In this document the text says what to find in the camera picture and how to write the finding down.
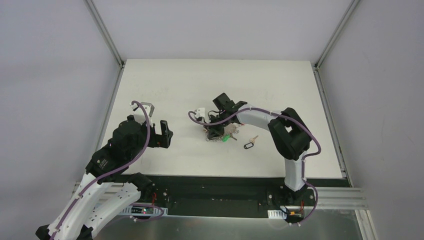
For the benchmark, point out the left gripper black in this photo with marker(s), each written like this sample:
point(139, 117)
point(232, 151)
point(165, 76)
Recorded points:
point(163, 133)

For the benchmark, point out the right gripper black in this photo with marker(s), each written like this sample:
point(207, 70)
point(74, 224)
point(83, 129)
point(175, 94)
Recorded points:
point(215, 133)

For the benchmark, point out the key with black tag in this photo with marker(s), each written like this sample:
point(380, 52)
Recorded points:
point(250, 143)

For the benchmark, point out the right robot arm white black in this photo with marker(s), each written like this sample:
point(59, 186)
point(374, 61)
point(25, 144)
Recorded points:
point(288, 132)

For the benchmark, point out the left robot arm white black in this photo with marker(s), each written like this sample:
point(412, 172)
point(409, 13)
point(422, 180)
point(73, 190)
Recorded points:
point(104, 190)

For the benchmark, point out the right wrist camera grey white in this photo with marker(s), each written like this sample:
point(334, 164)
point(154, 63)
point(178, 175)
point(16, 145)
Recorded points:
point(200, 115)

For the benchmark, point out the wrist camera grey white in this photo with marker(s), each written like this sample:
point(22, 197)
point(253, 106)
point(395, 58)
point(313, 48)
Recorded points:
point(139, 109)
point(200, 115)

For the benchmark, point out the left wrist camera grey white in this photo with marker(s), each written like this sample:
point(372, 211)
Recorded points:
point(139, 109)

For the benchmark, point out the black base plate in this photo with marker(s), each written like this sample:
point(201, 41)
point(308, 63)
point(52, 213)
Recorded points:
point(233, 197)

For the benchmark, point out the left white cable duct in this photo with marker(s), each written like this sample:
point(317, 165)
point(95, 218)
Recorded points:
point(143, 211)

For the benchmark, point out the white cable duct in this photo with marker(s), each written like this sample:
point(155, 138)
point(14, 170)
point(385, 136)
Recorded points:
point(277, 214)
point(143, 211)

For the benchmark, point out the right white cable duct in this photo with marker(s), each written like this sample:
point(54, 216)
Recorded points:
point(277, 214)

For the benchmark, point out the front aluminium extrusion rail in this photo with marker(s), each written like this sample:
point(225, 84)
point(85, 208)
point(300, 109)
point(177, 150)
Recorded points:
point(341, 198)

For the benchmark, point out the left aluminium frame rail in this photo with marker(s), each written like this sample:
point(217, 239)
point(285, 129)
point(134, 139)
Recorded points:
point(104, 32)

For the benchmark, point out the aluminium frame rail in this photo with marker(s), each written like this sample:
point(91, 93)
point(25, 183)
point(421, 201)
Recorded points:
point(104, 32)
point(353, 4)

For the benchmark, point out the right aluminium frame rail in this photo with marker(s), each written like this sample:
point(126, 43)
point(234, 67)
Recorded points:
point(353, 4)

